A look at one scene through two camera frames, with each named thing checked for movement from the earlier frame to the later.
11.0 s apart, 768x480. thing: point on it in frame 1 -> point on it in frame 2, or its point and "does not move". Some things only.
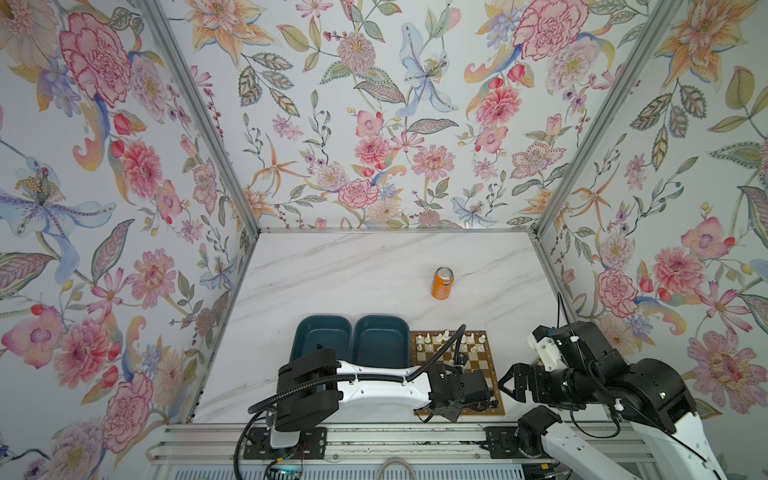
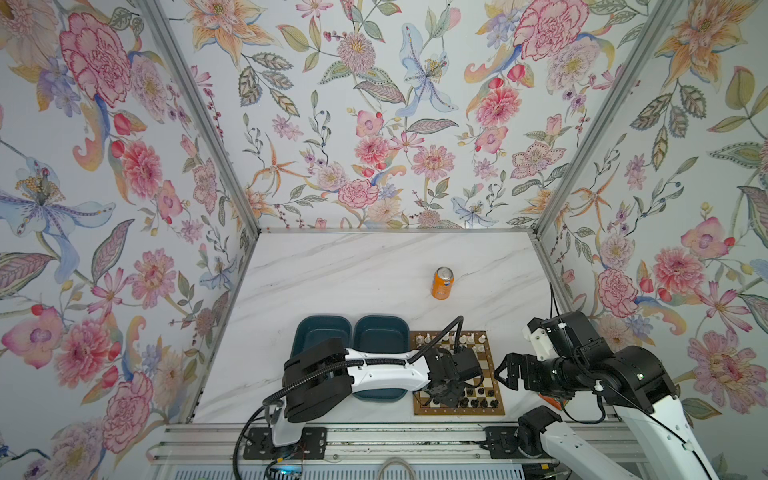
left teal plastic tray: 330,331 does not move
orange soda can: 442,283 does not move
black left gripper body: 454,414 -> 452,394
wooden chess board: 471,352 does not move
